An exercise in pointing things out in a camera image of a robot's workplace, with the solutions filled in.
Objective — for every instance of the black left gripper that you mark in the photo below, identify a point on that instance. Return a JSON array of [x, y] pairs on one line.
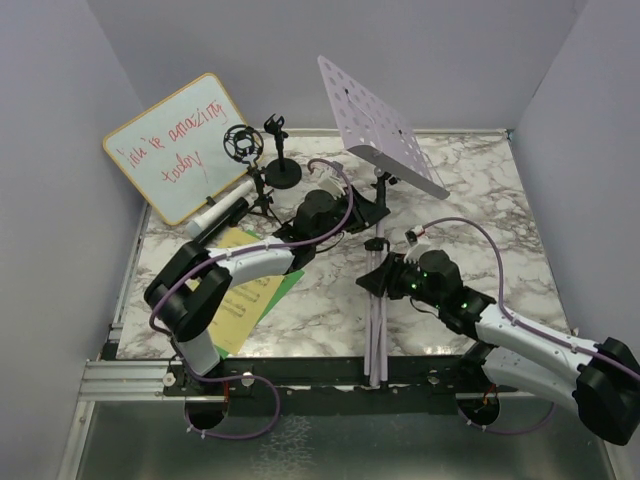
[[365, 213]]

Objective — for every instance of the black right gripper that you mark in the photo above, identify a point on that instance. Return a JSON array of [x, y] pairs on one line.
[[388, 275]]

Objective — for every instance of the lilac music stand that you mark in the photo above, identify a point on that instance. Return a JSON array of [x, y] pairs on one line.
[[378, 134]]

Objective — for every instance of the green sheet music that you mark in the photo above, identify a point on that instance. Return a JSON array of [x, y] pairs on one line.
[[287, 285]]

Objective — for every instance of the black round-base mic stand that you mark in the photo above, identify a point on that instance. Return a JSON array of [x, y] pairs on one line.
[[282, 173]]

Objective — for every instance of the white handheld microphone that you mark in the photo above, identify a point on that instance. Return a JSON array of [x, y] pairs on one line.
[[197, 225]]

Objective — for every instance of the yellow sheet music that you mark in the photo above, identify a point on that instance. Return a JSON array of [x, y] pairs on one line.
[[240, 310]]

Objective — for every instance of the black tripod mic stand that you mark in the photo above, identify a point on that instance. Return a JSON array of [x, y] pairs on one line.
[[244, 144]]

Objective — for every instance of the black condenser microphone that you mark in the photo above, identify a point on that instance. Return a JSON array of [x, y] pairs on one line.
[[229, 218]]

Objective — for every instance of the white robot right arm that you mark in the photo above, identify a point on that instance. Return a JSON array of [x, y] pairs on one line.
[[597, 381]]

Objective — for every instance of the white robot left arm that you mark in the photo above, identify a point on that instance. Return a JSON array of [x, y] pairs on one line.
[[185, 296]]

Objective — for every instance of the yellow-framed whiteboard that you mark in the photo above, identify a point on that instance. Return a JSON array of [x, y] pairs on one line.
[[173, 152]]

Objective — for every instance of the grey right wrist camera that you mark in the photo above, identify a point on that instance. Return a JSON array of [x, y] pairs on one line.
[[418, 244]]

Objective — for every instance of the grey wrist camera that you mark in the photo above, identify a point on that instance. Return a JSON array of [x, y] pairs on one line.
[[330, 179], [418, 244]]

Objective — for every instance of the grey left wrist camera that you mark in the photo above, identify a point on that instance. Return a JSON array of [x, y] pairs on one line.
[[330, 179]]

